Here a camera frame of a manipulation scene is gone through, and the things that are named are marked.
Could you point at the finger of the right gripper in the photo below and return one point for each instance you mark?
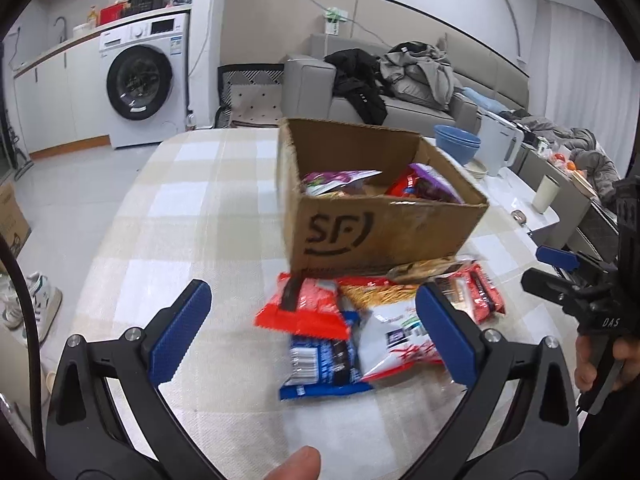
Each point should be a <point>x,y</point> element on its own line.
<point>581,268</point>
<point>552,288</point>

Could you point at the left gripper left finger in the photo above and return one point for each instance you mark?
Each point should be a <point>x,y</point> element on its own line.
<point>107,418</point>

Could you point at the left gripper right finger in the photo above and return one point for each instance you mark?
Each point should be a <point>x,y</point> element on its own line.
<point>517,418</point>

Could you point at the white red noodle snack bag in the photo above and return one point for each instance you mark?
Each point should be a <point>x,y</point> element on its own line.
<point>391,338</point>

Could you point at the purple white snack bag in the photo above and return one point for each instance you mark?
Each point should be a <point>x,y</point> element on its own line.
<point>425,183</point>

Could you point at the orange biscuit packet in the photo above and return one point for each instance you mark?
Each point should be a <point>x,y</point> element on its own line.
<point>420,271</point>

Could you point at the blue cookie packet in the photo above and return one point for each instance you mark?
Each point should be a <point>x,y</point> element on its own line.
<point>325,367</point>

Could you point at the red black noodle packet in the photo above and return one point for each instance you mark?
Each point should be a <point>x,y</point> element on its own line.
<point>306,307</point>

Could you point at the purple silver snack packet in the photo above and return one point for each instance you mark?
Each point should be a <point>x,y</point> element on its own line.
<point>325,182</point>

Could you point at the person's right hand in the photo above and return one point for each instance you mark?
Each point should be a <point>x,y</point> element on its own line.
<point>625,349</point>

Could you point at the person's left hand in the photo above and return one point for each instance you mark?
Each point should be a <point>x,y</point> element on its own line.
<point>304,464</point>

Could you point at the tape roll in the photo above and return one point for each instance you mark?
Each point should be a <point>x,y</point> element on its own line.
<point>519,217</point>

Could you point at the white cup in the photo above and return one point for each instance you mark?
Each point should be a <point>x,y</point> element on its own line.
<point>545,194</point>

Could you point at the white side table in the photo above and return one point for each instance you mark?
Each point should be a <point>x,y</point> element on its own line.
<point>508,191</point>

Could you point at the white electric kettle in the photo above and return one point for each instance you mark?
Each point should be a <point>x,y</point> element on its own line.
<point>500,141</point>

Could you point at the blue bowls stack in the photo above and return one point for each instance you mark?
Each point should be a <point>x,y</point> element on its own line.
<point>457,143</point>

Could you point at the small cardboard box on floor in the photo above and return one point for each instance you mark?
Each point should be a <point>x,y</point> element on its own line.
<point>14,227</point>

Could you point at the SF Express cardboard box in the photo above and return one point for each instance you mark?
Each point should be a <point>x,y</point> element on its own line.
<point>372,232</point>

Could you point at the grey jacket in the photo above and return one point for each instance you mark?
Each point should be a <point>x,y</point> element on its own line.
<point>418,73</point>

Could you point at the black jacket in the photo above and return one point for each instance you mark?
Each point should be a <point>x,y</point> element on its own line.
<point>356,81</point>

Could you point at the grey sofa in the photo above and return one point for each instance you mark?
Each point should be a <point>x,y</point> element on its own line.
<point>308,82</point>

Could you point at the white kitchen cabinets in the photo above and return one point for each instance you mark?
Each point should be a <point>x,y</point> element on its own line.
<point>62,99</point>

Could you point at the black patterned chair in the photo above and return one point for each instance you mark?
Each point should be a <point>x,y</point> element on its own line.
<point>250,95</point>

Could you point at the white washing machine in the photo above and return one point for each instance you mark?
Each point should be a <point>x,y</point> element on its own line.
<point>144,65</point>

